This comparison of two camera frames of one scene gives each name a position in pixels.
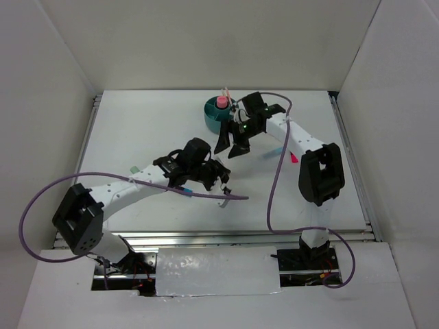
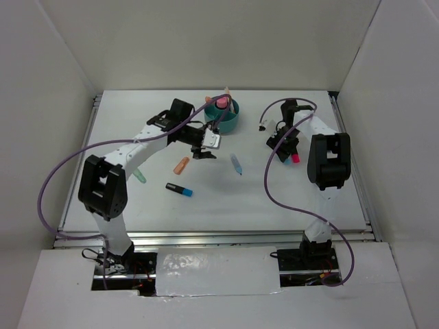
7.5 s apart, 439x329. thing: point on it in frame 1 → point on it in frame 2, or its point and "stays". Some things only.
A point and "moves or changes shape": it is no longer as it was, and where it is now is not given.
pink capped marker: (221, 101) stays
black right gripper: (241, 147) → (284, 153)
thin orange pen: (228, 96) stays
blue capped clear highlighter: (278, 151) moves or changes shape
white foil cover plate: (217, 271) stays
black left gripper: (220, 172) → (197, 154)
